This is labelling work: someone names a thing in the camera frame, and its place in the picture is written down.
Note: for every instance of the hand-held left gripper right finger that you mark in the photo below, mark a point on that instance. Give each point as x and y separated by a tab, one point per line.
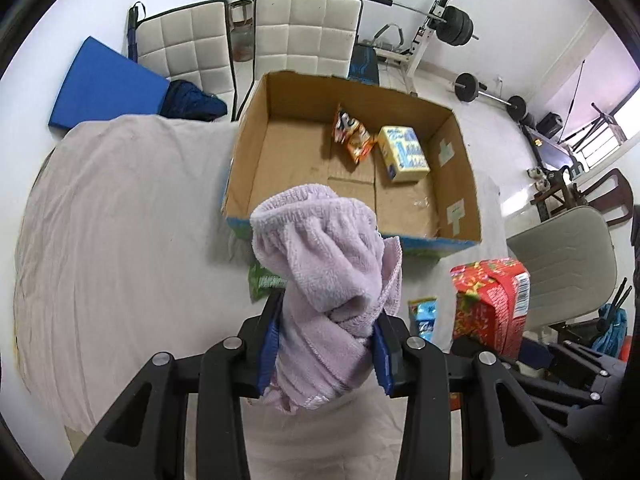
383	360

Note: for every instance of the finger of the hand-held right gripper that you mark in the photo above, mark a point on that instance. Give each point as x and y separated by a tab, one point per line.
464	345
537	357

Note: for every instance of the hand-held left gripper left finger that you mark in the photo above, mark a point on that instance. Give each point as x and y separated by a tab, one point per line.
270	347

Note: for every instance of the red snack packet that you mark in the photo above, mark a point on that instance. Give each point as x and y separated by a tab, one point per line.
487	305

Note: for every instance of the lavender fleece towel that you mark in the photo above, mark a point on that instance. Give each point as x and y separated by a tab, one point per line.
320	270

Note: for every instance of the cardboard box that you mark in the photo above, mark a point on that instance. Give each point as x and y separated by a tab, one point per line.
300	160

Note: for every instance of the blue snack packet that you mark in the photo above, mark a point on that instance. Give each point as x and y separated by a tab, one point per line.
424	317

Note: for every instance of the green snack packet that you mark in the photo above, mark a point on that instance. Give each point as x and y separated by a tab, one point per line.
262	280

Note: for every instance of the blue bag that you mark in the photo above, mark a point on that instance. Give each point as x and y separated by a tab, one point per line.
612	332

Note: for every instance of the pale pink table cloth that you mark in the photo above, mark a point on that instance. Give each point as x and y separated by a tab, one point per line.
125	260

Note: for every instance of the brown wooden chair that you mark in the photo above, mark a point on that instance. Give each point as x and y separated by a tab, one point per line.
612	195

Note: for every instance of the yellow blue box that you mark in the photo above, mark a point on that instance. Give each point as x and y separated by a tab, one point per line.
402	152

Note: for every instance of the orange snack packet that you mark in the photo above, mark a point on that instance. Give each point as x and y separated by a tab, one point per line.
355	135

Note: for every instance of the black speaker box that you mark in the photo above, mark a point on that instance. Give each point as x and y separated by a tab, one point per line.
550	125

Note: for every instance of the black tripod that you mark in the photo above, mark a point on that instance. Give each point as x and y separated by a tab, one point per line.
597	122

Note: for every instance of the dark blue cloth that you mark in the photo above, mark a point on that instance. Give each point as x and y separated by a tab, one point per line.
192	102

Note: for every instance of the short barbell with black plates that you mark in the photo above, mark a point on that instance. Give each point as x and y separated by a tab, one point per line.
470	85

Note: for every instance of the white weight bench rack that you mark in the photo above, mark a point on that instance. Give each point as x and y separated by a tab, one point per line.
420	45

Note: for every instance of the blue foam mat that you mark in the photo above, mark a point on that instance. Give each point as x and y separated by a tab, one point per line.
107	90

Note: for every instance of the white quilted chair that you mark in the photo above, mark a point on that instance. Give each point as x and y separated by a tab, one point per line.
305	30
180	45

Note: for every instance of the long barbell with black plates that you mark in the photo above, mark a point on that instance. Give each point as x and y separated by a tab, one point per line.
457	25

